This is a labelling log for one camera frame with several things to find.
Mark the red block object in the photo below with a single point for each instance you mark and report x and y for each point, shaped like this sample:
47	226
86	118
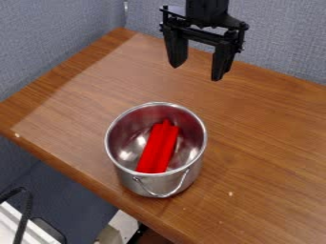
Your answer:
159	148

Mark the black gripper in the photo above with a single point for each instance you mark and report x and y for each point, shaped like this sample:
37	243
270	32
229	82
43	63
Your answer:
204	20

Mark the metal pot with handle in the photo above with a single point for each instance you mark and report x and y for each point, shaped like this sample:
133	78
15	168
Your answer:
126	139

